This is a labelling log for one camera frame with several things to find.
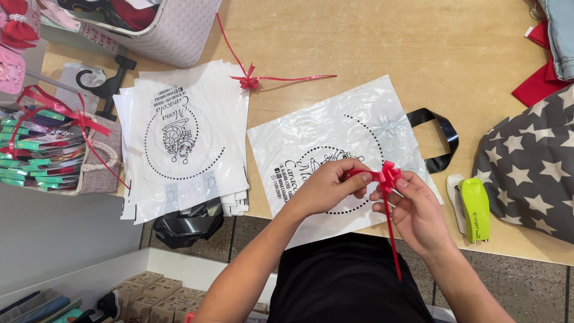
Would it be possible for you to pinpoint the black plastic hanger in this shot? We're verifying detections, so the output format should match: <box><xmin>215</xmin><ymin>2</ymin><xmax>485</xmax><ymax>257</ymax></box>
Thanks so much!
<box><xmin>75</xmin><ymin>55</ymin><xmax>137</xmax><ymax>122</ymax></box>

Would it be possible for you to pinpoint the person's right hand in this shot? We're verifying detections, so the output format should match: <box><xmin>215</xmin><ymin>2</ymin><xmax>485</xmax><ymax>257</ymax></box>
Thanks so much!
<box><xmin>370</xmin><ymin>172</ymin><xmax>454</xmax><ymax>259</ymax></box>

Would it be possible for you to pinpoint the lime green stapler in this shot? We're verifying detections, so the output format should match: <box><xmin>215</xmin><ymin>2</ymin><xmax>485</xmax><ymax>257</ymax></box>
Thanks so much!
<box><xmin>458</xmin><ymin>178</ymin><xmax>491</xmax><ymax>244</ymax></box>

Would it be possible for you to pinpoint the white card with red print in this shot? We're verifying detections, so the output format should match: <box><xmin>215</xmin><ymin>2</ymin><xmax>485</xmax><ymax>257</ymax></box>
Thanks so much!
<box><xmin>80</xmin><ymin>22</ymin><xmax>123</xmax><ymax>55</ymax></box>

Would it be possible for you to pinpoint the white woven basket with clothes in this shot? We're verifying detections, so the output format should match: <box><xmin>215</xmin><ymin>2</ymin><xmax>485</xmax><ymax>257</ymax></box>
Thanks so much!
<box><xmin>56</xmin><ymin>0</ymin><xmax>222</xmax><ymax>69</ymax></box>

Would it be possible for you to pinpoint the pink display card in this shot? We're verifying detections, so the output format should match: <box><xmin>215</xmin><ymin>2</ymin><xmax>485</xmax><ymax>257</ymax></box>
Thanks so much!
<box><xmin>0</xmin><ymin>45</ymin><xmax>27</xmax><ymax>95</ymax></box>

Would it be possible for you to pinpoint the red cloth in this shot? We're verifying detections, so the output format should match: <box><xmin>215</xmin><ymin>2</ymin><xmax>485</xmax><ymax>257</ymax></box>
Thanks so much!
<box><xmin>511</xmin><ymin>20</ymin><xmax>574</xmax><ymax>108</ymax></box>

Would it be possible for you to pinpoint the person's black shirt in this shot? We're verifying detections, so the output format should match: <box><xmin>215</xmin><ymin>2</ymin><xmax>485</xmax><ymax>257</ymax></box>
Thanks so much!
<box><xmin>267</xmin><ymin>232</ymin><xmax>436</xmax><ymax>323</ymax></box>

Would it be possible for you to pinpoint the stack of white printed bags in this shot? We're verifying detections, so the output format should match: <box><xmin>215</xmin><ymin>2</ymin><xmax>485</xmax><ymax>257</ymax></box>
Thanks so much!
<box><xmin>112</xmin><ymin>60</ymin><xmax>250</xmax><ymax>250</ymax></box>

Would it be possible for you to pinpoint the grey star print fabric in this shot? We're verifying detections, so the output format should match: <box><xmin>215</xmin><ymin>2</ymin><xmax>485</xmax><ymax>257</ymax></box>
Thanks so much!
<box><xmin>472</xmin><ymin>83</ymin><xmax>574</xmax><ymax>246</ymax></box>

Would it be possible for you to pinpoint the person's left hand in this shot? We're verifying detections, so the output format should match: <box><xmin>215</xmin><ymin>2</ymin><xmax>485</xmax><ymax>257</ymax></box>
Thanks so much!
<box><xmin>291</xmin><ymin>158</ymin><xmax>374</xmax><ymax>217</ymax></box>

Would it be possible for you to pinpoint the blue denim garment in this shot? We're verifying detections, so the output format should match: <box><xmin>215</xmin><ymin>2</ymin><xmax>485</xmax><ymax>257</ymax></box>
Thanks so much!
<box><xmin>537</xmin><ymin>0</ymin><xmax>574</xmax><ymax>82</ymax></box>

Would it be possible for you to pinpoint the white printed bag black handle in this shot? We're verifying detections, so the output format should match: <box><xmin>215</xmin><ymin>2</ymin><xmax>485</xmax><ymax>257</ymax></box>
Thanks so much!
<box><xmin>247</xmin><ymin>75</ymin><xmax>459</xmax><ymax>250</ymax></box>

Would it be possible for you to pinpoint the red ribbon pull bow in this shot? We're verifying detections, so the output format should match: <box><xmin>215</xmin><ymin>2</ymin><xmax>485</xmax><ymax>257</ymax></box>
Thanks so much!
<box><xmin>343</xmin><ymin>161</ymin><xmax>404</xmax><ymax>283</ymax></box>
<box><xmin>216</xmin><ymin>13</ymin><xmax>338</xmax><ymax>91</ymax></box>

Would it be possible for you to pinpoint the red hair bow with pearls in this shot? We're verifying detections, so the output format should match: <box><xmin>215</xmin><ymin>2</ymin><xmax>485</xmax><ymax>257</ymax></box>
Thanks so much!
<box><xmin>0</xmin><ymin>0</ymin><xmax>41</xmax><ymax>49</ymax></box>

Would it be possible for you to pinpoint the grey fabric basket with packets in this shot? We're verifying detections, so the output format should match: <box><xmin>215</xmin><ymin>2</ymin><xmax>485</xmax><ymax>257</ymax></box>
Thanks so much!
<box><xmin>0</xmin><ymin>105</ymin><xmax>123</xmax><ymax>196</ymax></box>

